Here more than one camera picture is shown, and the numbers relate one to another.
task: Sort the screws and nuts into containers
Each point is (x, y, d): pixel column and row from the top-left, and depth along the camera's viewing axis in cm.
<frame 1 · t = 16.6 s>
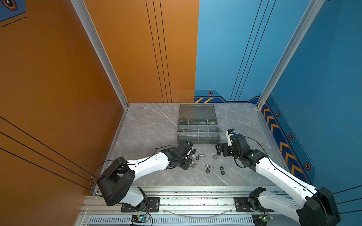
left hand: (187, 160, 86), fingers open
right hand: (221, 146, 84), fingers open
grey plastic organizer box: (197, 124, 104), point 5 cm above the table
silver hex bolt: (202, 155, 93), on the table
silver hex bolt 2: (215, 157, 91), point 2 cm above the table
silver hex nut: (207, 166, 88), on the table
silver hex nut 2: (211, 166, 88), on the table
black hex nut: (208, 171, 87), on the table
black hex nut 2: (221, 168, 88), on the table

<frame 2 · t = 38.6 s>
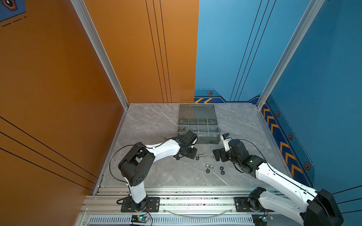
left hand: (193, 152, 90), fingers open
right hand: (218, 149, 83), fingers open
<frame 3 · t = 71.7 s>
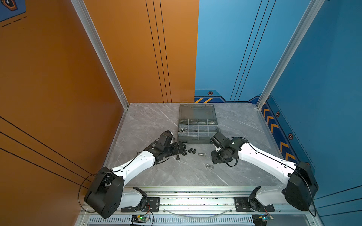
left hand: (181, 147, 86), fingers open
right hand: (213, 160, 81), fingers open
black hex bolt: (190, 150, 94), point 2 cm above the table
black hex bolt 2: (193, 151, 94), point 2 cm above the table
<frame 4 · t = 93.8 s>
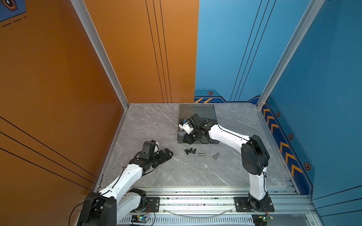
left hand: (168, 155, 86), fingers open
right hand: (184, 139, 89), fingers closed
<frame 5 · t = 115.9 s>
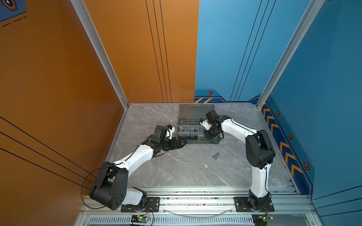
left hand: (181, 142, 86), fingers open
right hand: (207, 135, 97), fingers closed
